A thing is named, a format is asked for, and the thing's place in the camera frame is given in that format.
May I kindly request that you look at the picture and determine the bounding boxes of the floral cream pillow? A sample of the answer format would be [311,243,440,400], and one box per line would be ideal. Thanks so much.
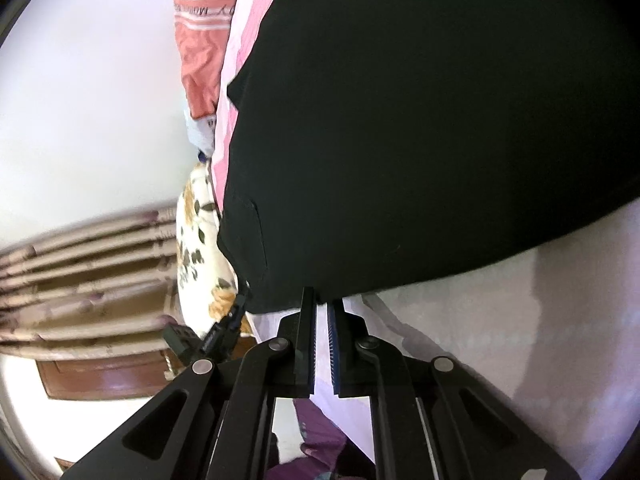
[176,162,238,336]

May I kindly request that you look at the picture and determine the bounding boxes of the brown wooden bed frame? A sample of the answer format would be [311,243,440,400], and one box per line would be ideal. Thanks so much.
[34,336,256,401]

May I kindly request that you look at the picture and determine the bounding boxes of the black pants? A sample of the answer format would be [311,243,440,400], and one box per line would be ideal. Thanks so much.
[218,0,639,313]

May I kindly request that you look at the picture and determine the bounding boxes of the beige floral curtain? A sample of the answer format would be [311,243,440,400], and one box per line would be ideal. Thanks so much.
[1,206,183,361]

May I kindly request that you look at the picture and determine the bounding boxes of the orange plaid folded quilt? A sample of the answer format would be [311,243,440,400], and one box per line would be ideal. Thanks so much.
[172,0,236,158]

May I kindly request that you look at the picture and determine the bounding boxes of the pink striped bed sheet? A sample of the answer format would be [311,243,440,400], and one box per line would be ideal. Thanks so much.
[214,0,639,479]

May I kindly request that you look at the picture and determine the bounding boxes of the purple cloth below bed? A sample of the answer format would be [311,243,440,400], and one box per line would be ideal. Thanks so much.
[265,399,347,479]

